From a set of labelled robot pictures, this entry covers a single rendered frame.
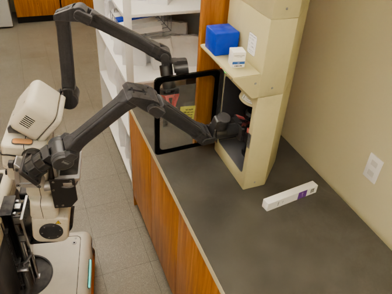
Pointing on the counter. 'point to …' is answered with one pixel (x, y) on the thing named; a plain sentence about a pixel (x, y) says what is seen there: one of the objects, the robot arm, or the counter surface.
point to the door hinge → (220, 91)
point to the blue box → (221, 38)
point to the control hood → (239, 73)
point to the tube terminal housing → (287, 69)
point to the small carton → (237, 57)
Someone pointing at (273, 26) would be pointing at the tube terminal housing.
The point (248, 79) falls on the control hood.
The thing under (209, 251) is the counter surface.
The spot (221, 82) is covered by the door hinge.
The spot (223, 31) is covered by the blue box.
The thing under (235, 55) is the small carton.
